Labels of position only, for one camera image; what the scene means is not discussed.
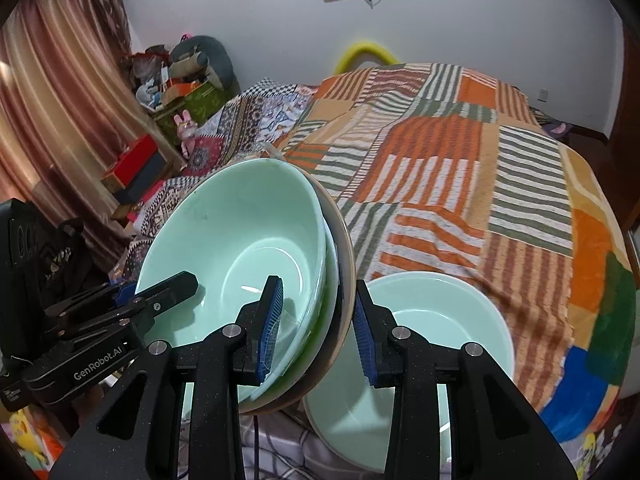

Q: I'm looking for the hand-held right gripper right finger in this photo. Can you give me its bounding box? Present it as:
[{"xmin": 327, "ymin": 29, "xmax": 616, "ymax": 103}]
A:
[{"xmin": 353, "ymin": 285, "xmax": 578, "ymax": 480}]

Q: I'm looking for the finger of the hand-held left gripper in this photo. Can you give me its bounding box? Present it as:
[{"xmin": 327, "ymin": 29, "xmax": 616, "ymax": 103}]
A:
[
  {"xmin": 57, "ymin": 271, "xmax": 198, "ymax": 343},
  {"xmin": 42, "ymin": 281, "xmax": 137, "ymax": 318}
]

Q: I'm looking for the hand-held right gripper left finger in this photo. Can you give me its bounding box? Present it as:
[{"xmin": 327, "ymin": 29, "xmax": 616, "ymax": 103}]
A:
[{"xmin": 50, "ymin": 276, "xmax": 284, "ymax": 480}]

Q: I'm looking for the pink bowl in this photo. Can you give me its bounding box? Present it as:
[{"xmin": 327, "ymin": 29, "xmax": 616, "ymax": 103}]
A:
[{"xmin": 240, "ymin": 160, "xmax": 357, "ymax": 416}]

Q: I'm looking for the mint green plate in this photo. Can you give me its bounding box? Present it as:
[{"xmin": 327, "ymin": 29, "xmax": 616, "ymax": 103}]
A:
[{"xmin": 306, "ymin": 274, "xmax": 508, "ymax": 471}]

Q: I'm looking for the mint green bowl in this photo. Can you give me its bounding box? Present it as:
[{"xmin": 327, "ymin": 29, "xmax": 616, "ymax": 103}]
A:
[{"xmin": 135, "ymin": 161, "xmax": 328, "ymax": 396}]

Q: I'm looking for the white plate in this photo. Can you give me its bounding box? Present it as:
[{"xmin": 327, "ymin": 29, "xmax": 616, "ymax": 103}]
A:
[{"xmin": 302, "ymin": 270, "xmax": 517, "ymax": 475}]

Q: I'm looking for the black bag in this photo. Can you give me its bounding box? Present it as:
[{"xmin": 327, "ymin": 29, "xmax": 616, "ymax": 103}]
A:
[{"xmin": 0, "ymin": 199, "xmax": 101, "ymax": 376}]

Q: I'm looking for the red box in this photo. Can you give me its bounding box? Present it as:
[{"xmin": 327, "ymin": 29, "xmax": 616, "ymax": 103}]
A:
[{"xmin": 101, "ymin": 135, "xmax": 160, "ymax": 186}]

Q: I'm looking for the pink rabbit toy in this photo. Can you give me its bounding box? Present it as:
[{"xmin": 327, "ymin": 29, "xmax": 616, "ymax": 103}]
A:
[{"xmin": 173, "ymin": 110, "xmax": 198, "ymax": 158}]

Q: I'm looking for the orange striped blanket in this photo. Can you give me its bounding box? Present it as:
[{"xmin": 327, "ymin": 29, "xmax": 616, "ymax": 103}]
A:
[{"xmin": 277, "ymin": 62, "xmax": 638, "ymax": 453}]

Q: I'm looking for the green box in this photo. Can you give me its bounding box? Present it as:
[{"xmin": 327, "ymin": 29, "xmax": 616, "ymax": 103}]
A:
[{"xmin": 152, "ymin": 80, "xmax": 226, "ymax": 133}]

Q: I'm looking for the patterned patchwork blanket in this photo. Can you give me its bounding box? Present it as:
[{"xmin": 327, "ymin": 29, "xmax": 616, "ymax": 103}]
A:
[{"xmin": 107, "ymin": 77, "xmax": 321, "ymax": 281}]

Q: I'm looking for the brown striped curtain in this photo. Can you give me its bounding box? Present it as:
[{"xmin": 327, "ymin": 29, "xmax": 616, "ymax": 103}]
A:
[{"xmin": 0, "ymin": 0, "xmax": 136, "ymax": 271}]

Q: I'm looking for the grey plush toy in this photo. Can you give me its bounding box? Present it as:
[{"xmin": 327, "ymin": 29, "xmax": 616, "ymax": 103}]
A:
[{"xmin": 167, "ymin": 35, "xmax": 236, "ymax": 93}]

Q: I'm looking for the yellow hoop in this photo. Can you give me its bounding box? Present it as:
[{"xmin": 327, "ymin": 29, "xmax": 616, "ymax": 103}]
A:
[{"xmin": 334, "ymin": 40, "xmax": 396, "ymax": 75}]

